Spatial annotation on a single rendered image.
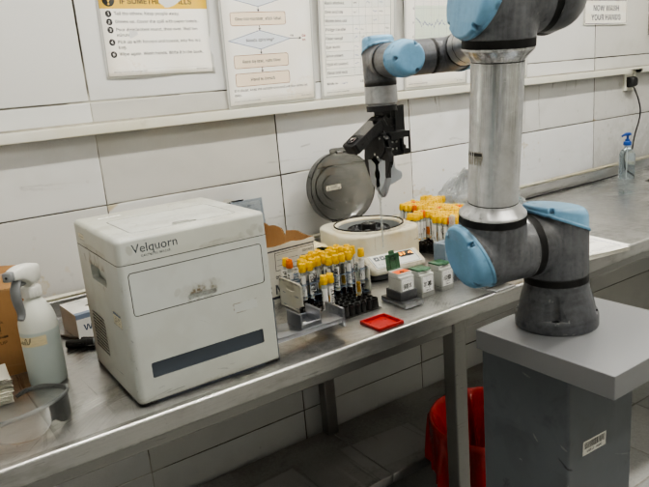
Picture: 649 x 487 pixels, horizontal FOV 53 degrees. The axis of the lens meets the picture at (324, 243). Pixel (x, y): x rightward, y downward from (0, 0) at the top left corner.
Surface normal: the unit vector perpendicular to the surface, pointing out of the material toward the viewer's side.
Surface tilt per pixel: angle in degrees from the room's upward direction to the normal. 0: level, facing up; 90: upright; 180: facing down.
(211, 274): 90
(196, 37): 90
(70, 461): 90
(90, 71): 90
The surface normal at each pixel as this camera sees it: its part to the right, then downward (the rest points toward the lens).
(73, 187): 0.56, 0.15
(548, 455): -0.82, 0.21
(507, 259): 0.33, 0.31
